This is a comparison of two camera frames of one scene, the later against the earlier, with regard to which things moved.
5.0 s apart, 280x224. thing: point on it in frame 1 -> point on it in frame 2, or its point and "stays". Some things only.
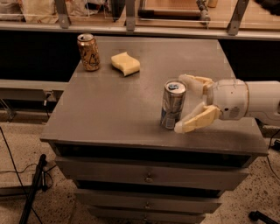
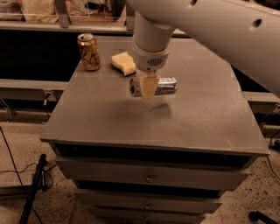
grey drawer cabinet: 111,150 stays
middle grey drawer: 190,201 stays
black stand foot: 256,215 stays
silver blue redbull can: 173,102 -> 166,86
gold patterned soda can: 89,52 stays
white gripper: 230,98 -> 149,60
